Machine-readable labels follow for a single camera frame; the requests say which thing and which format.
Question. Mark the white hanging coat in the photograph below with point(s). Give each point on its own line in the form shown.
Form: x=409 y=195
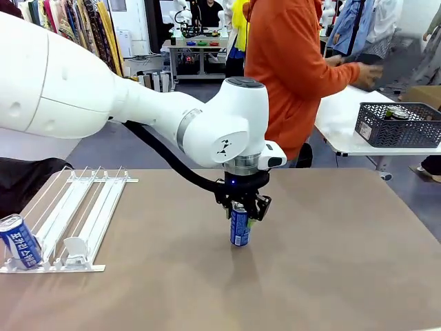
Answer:
x=384 y=24

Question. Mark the light blue hanging shirt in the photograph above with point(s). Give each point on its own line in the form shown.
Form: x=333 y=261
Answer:
x=344 y=24

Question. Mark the bystander's foot with shoe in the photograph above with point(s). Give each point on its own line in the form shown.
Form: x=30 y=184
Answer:
x=429 y=169

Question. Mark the person in orange hoodie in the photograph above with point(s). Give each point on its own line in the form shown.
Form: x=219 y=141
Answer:
x=286 y=69

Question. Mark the brown cardboard box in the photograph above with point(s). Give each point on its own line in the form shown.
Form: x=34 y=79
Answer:
x=423 y=94

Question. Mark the black stand pole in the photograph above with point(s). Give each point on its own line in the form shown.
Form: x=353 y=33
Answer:
x=356 y=24

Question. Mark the metal frame work table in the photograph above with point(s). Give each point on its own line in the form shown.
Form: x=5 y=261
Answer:
x=196 y=58

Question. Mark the person's left hand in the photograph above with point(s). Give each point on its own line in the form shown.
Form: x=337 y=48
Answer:
x=336 y=61

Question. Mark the yellow hanging garment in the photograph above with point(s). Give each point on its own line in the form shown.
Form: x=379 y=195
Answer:
x=110 y=38

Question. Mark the bystander in yellow top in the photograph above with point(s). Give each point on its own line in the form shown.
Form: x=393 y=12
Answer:
x=240 y=27

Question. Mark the bystander in black shirt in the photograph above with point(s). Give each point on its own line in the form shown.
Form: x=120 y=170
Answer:
x=210 y=13

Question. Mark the dark cloth cover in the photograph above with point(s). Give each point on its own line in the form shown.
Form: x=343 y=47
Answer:
x=31 y=182

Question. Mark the white floor appliance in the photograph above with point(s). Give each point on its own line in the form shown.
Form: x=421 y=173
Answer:
x=124 y=43

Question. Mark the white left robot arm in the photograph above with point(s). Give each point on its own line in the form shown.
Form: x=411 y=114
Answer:
x=69 y=76

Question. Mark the white side table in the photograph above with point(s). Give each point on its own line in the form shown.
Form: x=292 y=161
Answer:
x=337 y=117

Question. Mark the person's right hand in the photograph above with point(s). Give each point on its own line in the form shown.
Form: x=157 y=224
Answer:
x=370 y=76

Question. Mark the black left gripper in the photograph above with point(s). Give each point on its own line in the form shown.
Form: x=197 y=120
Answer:
x=241 y=186

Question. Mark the clothes rack with garments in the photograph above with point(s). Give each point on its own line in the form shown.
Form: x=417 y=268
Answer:
x=96 y=34

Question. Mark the brown flat board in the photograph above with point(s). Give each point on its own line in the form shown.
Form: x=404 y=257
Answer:
x=149 y=82

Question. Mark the green bowl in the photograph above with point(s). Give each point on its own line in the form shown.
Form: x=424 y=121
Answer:
x=203 y=43

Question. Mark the blue white drink can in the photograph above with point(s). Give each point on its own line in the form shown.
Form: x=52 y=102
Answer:
x=20 y=241
x=239 y=231

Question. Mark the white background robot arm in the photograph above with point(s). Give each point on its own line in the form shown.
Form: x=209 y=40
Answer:
x=181 y=17

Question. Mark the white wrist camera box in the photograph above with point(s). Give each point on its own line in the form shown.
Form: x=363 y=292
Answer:
x=275 y=160

